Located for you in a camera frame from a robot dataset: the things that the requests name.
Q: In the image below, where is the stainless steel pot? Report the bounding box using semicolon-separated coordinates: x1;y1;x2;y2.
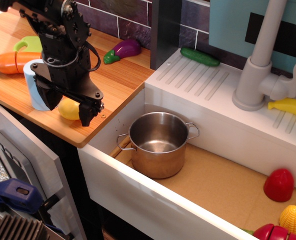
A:
116;112;200;179

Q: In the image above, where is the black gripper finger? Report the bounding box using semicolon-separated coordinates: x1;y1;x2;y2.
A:
36;80;63;111
79;101;104;127

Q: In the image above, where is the purple toy eggplant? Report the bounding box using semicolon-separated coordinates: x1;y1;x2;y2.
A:
103;39;141;65

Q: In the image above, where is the orange toy carrot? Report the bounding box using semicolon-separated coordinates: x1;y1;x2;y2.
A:
0;51;42;74

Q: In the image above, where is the grey toy faucet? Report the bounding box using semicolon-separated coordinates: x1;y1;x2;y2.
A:
232;0;296;111

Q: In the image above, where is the green toy cucumber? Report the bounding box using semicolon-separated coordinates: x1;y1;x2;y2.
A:
180;47;220;67

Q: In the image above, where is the red toy pepper half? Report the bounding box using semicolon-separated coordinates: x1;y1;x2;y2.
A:
263;168;294;202

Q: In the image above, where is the yellow toy potato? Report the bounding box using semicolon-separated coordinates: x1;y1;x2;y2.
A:
58;98;80;121

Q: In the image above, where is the light blue plastic cup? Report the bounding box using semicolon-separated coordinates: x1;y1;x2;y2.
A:
23;59;50;111

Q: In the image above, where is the black ribbed robot base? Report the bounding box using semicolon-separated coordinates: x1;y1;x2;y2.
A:
0;209;51;240

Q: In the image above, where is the blue clamp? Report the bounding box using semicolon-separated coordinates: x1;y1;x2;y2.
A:
0;178;44;214

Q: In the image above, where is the white toy sink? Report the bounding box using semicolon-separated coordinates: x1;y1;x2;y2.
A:
79;52;296;240

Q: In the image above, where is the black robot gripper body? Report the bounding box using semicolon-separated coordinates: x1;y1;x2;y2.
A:
31;47;103;103

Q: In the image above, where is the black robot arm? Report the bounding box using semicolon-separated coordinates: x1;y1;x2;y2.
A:
0;0;104;127

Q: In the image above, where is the yellow toy corn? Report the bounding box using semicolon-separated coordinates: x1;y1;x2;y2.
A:
279;205;296;235

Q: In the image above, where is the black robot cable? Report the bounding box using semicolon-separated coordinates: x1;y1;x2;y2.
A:
84;41;101;72

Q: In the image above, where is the yellow toy banana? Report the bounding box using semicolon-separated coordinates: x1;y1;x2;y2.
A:
267;98;296;116

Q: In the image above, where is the green toy cutting board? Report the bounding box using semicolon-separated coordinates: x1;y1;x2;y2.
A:
13;36;42;53

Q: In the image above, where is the grey oven door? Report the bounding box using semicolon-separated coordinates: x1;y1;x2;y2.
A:
0;105;86;240

